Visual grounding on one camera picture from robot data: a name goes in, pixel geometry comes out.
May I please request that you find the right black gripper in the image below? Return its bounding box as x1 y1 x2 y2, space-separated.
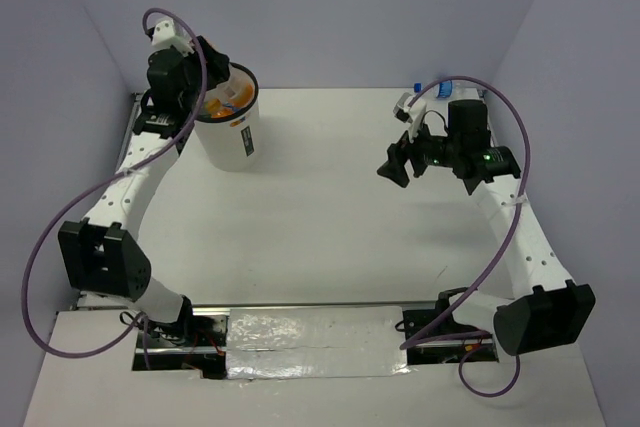
376 113 461 188

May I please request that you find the long orange label bottle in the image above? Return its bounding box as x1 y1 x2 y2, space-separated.
204 60 255 112

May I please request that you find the small orange juice bottle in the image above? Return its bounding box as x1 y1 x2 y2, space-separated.
204 99 237 119

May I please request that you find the small blue cap bottle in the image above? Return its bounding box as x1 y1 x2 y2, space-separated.
413 79 468 100

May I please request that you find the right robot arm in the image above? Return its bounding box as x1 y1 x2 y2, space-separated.
377 94 596 356

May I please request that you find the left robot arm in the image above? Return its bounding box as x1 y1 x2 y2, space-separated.
58 37 230 346

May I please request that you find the white bin with black rim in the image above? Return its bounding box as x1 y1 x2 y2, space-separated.
195 62 262 172

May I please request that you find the silver tape strip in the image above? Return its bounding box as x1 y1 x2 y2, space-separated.
225 306 409 380

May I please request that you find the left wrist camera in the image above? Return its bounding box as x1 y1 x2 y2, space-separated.
151 18 194 56

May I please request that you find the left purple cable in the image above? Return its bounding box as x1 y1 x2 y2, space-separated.
20 7 209 373

